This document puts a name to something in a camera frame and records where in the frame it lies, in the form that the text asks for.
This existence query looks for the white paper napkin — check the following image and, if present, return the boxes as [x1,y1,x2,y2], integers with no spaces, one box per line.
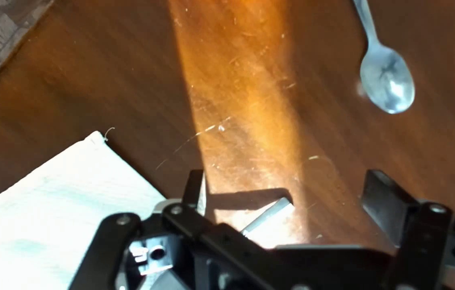
[0,132,163,290]

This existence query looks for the silver metal spoon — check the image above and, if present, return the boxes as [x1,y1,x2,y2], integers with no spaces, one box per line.
[352,0,416,115]

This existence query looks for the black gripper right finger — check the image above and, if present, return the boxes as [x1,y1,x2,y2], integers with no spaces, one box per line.
[361,169,419,242]

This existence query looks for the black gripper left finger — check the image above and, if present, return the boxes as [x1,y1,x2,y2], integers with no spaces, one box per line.
[182,169,208,210]

